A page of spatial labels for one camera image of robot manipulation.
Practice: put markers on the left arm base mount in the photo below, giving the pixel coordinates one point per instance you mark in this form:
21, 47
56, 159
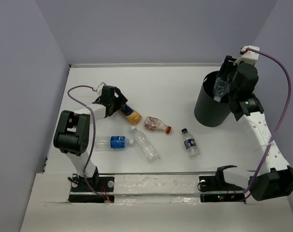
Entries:
80, 192

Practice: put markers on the blue label water bottle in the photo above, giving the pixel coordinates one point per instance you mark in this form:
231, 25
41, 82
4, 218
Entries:
107, 143

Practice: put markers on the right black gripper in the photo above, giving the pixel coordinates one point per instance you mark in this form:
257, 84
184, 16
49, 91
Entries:
228, 64

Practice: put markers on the black cylindrical bin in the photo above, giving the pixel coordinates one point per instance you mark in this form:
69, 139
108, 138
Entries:
207, 111

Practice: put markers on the small pepsi bottle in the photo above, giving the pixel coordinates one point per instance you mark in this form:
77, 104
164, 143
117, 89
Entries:
190, 144

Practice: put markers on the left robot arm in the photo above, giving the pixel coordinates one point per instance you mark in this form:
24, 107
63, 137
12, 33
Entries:
73, 130

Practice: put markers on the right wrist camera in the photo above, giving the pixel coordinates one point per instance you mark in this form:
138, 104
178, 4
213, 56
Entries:
247, 55

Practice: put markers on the crushed clear bottle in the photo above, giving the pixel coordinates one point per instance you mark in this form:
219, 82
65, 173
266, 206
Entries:
221, 87

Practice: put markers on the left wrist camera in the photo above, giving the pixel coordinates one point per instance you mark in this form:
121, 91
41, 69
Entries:
100, 87

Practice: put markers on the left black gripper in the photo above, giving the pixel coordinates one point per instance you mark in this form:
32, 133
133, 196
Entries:
120, 100

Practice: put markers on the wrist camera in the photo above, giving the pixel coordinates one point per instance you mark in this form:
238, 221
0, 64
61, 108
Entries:
100, 87
247, 55

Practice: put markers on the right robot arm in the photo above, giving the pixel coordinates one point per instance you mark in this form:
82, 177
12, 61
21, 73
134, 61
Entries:
274, 175

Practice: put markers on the orange juice bottle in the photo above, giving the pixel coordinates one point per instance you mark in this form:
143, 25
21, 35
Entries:
130, 114

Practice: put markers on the clear unlabeled bottle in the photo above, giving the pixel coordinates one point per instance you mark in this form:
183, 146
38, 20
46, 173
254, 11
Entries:
144, 144

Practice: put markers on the red cap bottle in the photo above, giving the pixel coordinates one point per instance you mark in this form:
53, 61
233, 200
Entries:
155, 124

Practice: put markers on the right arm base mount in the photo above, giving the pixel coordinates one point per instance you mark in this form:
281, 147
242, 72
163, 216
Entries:
212, 191

